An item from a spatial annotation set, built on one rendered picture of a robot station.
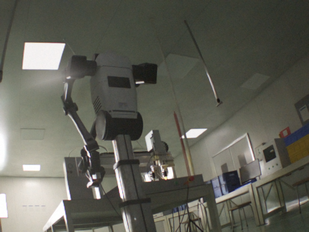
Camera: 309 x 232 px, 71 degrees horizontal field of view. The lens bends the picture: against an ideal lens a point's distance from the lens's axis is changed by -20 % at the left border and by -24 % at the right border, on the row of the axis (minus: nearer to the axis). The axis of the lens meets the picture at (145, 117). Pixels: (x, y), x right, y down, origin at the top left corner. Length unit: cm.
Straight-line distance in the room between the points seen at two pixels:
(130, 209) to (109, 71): 73
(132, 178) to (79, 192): 104
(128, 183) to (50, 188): 815
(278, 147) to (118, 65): 309
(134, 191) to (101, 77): 61
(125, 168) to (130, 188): 11
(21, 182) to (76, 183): 716
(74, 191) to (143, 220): 111
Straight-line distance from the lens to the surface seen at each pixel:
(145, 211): 127
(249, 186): 421
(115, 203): 177
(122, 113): 136
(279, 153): 409
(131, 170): 130
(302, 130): 375
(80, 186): 228
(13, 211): 920
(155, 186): 196
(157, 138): 252
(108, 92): 139
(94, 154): 173
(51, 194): 931
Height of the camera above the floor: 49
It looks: 24 degrees up
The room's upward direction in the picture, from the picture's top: 13 degrees counter-clockwise
